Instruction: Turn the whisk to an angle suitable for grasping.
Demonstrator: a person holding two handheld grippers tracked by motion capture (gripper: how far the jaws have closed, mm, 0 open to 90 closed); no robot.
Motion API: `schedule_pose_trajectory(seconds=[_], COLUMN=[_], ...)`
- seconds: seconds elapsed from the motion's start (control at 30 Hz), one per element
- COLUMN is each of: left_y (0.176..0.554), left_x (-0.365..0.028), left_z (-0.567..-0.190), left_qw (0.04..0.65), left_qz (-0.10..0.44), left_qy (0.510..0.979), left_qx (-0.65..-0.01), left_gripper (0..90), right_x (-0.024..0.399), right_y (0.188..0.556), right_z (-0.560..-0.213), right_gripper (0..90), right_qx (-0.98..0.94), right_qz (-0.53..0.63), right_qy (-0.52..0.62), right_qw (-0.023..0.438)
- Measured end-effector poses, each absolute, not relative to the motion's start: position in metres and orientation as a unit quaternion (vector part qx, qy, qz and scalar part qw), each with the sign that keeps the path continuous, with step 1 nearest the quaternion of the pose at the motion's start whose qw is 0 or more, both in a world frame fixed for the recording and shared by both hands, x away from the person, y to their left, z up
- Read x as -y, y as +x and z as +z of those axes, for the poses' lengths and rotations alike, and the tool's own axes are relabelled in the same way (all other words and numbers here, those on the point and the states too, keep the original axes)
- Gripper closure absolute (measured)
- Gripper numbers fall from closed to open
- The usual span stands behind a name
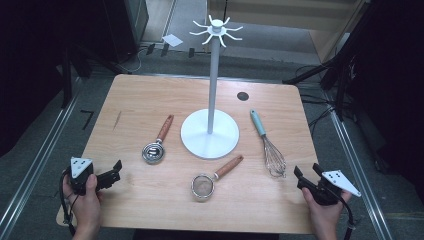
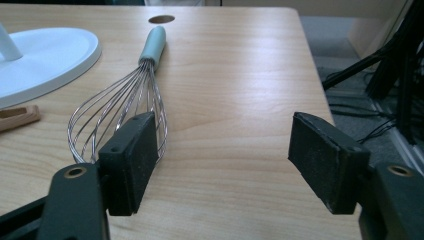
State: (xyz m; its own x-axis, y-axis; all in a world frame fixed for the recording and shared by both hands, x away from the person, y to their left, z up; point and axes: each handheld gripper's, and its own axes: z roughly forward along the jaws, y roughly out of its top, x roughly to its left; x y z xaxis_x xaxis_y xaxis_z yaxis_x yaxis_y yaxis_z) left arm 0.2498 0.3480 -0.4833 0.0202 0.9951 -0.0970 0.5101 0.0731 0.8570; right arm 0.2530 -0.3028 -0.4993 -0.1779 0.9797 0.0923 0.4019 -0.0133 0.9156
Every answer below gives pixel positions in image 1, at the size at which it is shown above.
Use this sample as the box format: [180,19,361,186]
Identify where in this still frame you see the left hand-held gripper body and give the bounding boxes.
[68,156,103,196]

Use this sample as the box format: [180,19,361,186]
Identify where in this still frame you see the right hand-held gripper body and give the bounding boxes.
[301,169,362,206]

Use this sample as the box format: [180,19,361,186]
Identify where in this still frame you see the wooden handled steel measuring spoon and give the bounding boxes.
[141,114,175,165]

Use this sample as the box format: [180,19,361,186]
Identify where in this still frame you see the teal handled wire whisk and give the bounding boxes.
[249,108,288,179]

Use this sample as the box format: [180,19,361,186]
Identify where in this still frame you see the wooden handled mesh strainer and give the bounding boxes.
[190,154,245,203]

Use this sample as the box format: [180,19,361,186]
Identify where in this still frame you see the white hook rack stand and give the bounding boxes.
[180,14,244,160]

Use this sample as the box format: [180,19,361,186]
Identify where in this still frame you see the person's right hand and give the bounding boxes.
[301,186,353,234]

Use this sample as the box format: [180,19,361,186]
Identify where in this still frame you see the person's left hand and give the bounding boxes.
[62,169,103,235]

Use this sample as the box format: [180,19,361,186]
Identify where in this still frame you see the black tripod stand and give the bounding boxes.
[282,0,373,122]

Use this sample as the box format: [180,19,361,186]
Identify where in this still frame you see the white paper sheet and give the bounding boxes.
[162,33,184,48]

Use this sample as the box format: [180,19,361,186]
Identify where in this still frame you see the dark metal cabinet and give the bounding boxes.
[102,0,150,64]

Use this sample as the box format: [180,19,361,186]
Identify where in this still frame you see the aluminium floor rail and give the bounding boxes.
[328,108,395,240]
[0,77,83,236]

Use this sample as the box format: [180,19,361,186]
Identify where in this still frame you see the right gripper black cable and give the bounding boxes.
[333,191,357,240]

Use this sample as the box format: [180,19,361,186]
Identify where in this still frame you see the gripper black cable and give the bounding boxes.
[58,169,78,236]
[333,191,357,240]

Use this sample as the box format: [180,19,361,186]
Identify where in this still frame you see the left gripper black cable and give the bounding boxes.
[58,169,78,236]

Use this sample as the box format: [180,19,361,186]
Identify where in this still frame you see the black floor cables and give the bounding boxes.
[294,64,336,129]

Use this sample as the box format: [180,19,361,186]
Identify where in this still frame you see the white floor cable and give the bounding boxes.
[116,47,148,75]

